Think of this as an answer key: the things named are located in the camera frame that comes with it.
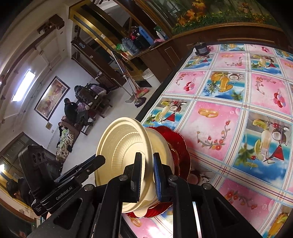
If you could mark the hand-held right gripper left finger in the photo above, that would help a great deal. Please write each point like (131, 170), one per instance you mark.
(135, 178)

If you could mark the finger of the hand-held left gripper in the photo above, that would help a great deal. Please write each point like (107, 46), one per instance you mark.
(68, 175)
(93, 161)

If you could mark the large red glass plate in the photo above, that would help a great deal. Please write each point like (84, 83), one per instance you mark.
(182, 146)

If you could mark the large cream bowl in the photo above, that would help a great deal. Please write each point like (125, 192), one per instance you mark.
(119, 146)

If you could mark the printed blanket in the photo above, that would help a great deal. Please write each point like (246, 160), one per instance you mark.
(65, 146)

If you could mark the dark round mop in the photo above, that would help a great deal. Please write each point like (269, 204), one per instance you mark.
(140, 102)

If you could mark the framed wall painting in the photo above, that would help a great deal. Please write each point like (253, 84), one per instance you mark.
(51, 98)

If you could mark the gold-framed glass cabinet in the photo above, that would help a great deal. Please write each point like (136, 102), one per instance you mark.
(98, 34)

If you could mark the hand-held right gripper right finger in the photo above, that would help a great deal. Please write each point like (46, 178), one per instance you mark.
(158, 180)

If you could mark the ceiling light panel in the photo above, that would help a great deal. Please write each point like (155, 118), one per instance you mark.
(23, 85)

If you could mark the small black motor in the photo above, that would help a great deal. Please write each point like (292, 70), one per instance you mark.
(202, 49)

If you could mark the green plastic bottle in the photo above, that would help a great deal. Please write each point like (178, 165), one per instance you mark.
(119, 46)

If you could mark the fruit-printed tablecloth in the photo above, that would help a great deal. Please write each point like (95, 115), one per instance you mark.
(229, 114)

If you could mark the red and green broom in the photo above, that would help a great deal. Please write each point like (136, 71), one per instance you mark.
(142, 92)

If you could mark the white spray bottle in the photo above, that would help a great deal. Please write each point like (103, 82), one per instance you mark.
(158, 34)

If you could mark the dark wooden chair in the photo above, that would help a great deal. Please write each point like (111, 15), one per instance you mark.
(88, 96)

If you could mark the artificial flower display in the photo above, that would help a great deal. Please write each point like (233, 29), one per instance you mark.
(217, 13)

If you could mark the blue water jug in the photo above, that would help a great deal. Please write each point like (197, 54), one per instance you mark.
(129, 45)

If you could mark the wooden counter cabinet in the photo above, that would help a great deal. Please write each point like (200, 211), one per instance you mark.
(167, 52)

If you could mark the pink cloth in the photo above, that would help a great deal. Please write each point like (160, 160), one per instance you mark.
(158, 40)

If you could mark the white plastic bucket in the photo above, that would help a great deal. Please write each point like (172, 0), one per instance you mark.
(150, 78)

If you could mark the small gold-rimmed red glass plate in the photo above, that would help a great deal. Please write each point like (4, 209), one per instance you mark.
(174, 153)

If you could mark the black-edged table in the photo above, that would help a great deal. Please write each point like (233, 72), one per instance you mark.
(155, 96)

